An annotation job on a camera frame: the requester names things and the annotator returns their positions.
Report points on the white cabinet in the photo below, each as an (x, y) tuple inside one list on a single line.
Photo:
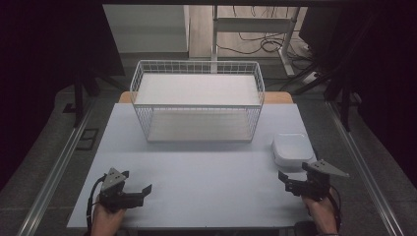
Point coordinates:
[(147, 29)]

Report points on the person's right hand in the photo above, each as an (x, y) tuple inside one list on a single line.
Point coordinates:
[(321, 213)]

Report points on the metal floor rail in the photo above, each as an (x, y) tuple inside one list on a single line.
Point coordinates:
[(367, 170), (55, 170)]

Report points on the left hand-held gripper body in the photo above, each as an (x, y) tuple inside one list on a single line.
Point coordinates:
[(113, 178)]

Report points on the person's left hand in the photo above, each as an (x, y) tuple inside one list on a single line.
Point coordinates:
[(106, 219)]

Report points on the white power strip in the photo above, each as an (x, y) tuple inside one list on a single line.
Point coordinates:
[(310, 77)]

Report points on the black metal stand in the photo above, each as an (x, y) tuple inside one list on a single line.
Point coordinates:
[(78, 98), (345, 105)]

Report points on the white metal desk frame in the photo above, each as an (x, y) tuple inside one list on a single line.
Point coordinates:
[(252, 24)]

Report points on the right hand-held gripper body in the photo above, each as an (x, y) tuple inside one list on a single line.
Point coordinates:
[(316, 183)]

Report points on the black floor plate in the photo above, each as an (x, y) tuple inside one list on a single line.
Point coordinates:
[(88, 139)]

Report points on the dark curtain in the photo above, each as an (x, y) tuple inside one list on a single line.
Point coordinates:
[(36, 65), (387, 72)]

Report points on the white square plate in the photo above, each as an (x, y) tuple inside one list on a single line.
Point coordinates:
[(292, 149)]

